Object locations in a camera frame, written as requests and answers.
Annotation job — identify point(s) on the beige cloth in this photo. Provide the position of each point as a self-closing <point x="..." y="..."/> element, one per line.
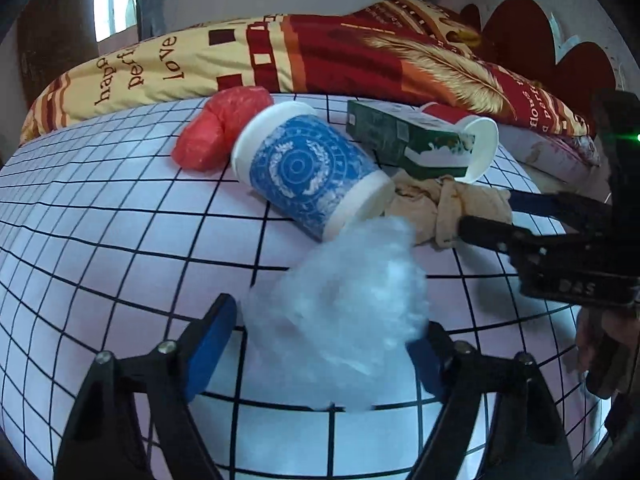
<point x="435" y="205"/>

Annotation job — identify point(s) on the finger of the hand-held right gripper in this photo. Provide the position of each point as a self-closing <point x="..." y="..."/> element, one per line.
<point x="540" y="202"/>
<point x="495" y="240"/>

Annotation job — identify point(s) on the floral pillow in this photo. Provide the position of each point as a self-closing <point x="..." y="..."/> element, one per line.
<point x="555" y="152"/>

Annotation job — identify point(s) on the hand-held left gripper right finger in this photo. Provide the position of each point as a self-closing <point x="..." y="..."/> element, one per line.
<point x="425" y="367"/>

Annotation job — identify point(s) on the clear plastic bag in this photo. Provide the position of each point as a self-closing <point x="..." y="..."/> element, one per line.
<point x="345" y="310"/>

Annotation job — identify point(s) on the green carton box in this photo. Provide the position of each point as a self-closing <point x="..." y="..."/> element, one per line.
<point x="395" y="132"/>

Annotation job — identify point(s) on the red plastic bag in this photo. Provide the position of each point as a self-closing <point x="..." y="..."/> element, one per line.
<point x="215" y="130"/>

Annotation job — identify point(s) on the large blue patterned paper cup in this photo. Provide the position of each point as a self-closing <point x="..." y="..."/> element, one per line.
<point x="305" y="170"/>

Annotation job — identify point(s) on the small bright window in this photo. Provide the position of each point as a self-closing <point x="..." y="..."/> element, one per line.
<point x="115" y="0"/>

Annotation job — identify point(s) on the red and white paper cup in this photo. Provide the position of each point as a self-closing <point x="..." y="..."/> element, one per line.
<point x="480" y="145"/>

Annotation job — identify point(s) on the red scalloped headboard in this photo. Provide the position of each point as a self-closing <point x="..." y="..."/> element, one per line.
<point x="545" y="40"/>

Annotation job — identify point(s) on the person's right hand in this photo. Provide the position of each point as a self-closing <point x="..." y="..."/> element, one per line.
<point x="590" y="340"/>

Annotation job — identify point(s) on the brown wooden door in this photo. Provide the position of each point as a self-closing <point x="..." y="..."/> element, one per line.
<point x="55" y="40"/>

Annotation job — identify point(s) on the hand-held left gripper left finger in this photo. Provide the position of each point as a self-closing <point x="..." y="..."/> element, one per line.
<point x="210" y="355"/>

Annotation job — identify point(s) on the black-checked white tablecloth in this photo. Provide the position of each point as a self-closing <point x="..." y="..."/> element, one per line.
<point x="125" y="240"/>

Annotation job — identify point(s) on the red and yellow printed quilt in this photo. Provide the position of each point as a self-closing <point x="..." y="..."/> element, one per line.
<point x="300" y="55"/>

